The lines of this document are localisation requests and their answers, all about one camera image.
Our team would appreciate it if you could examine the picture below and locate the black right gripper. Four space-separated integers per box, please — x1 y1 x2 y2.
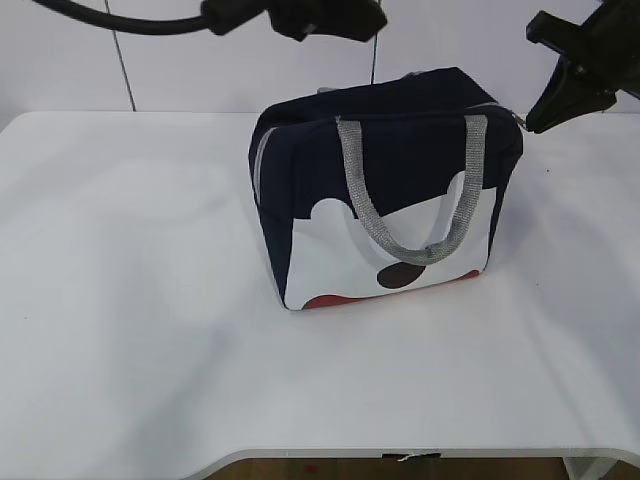
525 1 639 134

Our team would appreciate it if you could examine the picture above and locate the navy blue lunch bag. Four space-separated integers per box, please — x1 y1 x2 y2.
249 67 523 310

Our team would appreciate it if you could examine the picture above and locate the white table leg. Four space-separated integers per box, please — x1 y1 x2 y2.
563 457 617 480

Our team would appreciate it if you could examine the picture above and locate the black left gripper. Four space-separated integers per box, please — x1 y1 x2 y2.
200 0 387 42

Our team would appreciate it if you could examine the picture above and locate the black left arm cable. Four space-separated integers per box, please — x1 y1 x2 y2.
29 0 211 35

